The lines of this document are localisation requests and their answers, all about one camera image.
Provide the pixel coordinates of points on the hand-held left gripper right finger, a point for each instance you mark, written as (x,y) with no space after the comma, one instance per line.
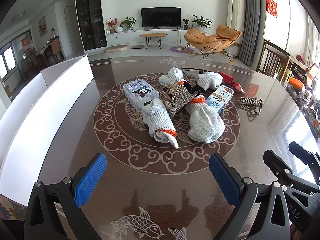
(222,177)

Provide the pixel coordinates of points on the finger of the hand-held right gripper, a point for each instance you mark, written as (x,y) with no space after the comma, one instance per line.
(277,167)
(302,153)

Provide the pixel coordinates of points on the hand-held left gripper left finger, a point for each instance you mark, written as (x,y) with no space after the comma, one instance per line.
(90,180)

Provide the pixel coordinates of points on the white knit glove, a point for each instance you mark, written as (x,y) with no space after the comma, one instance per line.
(172,76)
(205,125)
(208,80)
(156,115)

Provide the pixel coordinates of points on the gold hair claw clip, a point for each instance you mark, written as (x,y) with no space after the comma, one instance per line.
(250,101)

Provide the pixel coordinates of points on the blue white ointment box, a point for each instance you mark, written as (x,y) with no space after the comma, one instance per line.
(220,100)

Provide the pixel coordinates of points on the rhinestone hair clip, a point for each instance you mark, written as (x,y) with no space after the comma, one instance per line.
(177,97)

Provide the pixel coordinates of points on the red snack packet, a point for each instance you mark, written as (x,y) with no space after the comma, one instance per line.
(228,79)

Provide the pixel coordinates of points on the clear cartoon-print plastic box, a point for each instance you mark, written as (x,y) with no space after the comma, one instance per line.
(140,92)

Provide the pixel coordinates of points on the black-framed eyeglasses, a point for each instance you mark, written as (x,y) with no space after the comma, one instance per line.
(187,69)

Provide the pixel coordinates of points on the orange box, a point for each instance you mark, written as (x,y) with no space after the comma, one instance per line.
(296,83)

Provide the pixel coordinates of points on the floral patterned cushion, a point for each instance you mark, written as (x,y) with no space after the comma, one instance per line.
(11,208)

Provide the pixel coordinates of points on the dark wooden slat chair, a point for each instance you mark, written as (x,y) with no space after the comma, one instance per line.
(270,55)

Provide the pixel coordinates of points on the round beige floor cushion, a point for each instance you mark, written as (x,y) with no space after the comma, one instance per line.
(116,48)

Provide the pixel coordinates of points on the grey curtain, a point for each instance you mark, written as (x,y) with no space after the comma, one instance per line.
(251,30)

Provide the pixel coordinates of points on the purple round floor mat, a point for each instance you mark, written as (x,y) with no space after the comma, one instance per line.
(178,49)

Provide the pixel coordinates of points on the brown dining chair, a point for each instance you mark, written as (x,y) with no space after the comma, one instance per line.
(56,48)

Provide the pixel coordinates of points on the dining table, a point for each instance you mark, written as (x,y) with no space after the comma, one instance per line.
(43,52)

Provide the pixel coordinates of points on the dark bathroom scale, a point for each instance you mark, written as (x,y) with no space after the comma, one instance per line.
(137,47)

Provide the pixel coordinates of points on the orange lounge chair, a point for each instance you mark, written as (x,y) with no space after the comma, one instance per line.
(200,37)

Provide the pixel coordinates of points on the white television cabinet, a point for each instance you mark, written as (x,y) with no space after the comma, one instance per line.
(130,36)

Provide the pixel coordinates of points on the red window poster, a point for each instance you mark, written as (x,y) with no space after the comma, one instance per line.
(26,45)

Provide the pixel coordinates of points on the white round vase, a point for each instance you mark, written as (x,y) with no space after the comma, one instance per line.
(119,29)

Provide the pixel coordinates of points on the large-leaf potted plant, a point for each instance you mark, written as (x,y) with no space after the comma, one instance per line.
(201,22)

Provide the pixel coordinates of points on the small green potted plant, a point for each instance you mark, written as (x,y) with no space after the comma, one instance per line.
(185,24)

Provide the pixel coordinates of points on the red flower arrangement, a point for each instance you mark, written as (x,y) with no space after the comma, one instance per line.
(111,23)

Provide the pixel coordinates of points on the wooden bench with metal legs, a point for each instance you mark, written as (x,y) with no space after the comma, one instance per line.
(152,35)

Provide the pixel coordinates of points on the cloth-covered standing air conditioner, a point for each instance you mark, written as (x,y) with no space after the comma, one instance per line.
(236,10)

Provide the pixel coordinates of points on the bushy green potted plant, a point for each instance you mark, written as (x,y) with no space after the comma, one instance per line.
(128,22)

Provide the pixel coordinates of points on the dark glass display cabinet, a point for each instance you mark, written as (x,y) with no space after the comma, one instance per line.
(90,17)

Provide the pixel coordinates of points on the black television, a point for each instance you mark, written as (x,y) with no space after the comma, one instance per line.
(160,17)

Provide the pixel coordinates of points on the round ceiling lamp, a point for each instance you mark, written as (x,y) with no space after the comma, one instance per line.
(18,15)

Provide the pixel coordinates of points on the red wall hanging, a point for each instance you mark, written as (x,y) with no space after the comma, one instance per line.
(271,7)

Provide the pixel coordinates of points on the framed wall painting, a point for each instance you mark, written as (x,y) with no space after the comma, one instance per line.
(42,26)

